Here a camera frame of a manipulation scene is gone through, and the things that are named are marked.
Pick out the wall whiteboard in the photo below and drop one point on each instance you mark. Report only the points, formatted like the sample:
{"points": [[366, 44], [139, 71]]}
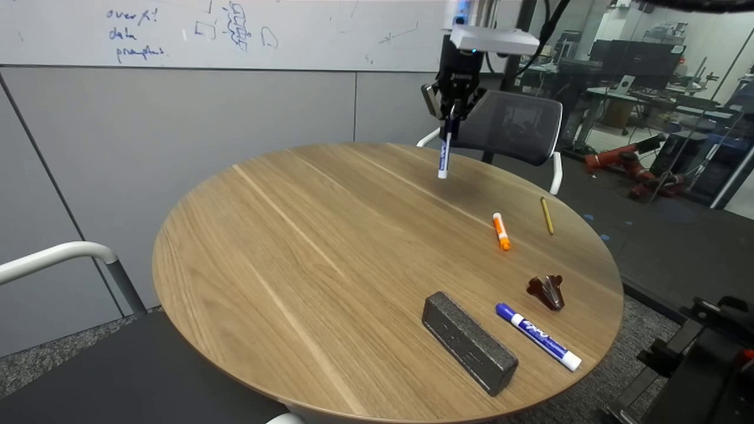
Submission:
{"points": [[234, 34]]}

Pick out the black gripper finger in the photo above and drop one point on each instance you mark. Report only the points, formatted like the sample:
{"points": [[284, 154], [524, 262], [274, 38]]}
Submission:
{"points": [[463, 107], [433, 102]]}

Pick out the dark brown binder clip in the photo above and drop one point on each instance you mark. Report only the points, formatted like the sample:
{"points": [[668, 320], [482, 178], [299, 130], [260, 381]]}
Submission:
{"points": [[548, 292]]}

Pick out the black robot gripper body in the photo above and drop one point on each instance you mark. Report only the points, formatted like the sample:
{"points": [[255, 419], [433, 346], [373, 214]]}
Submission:
{"points": [[457, 74]]}

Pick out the white armrest chair left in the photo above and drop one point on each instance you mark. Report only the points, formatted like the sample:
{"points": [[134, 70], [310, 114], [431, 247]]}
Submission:
{"points": [[134, 370]]}

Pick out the black equipment bottom right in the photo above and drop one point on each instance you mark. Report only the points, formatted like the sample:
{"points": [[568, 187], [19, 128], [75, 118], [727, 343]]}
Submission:
{"points": [[700, 375]]}

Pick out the yellow pencil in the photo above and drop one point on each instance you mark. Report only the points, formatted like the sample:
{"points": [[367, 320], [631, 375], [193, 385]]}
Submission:
{"points": [[548, 216]]}

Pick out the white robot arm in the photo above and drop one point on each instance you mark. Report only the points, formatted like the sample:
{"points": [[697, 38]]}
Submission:
{"points": [[468, 38]]}

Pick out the black desk in background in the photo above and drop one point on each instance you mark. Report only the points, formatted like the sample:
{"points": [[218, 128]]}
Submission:
{"points": [[618, 71]]}

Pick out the black mesh office chair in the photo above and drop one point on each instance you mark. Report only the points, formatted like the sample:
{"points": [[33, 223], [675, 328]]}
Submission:
{"points": [[516, 127]]}

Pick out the red machine on floor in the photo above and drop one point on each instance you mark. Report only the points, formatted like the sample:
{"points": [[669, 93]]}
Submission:
{"points": [[627, 161]]}

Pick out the round wooden table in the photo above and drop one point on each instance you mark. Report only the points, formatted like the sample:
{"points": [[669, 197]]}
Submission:
{"points": [[303, 275]]}

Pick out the blue white marker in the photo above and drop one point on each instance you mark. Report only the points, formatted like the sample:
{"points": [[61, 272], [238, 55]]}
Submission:
{"points": [[443, 156], [571, 362]]}

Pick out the black whiteboard eraser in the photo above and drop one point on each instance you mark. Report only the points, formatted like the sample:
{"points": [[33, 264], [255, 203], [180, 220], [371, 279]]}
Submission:
{"points": [[470, 346]]}

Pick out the orange marker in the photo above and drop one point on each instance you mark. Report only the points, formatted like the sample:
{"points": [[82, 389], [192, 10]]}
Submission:
{"points": [[501, 231]]}

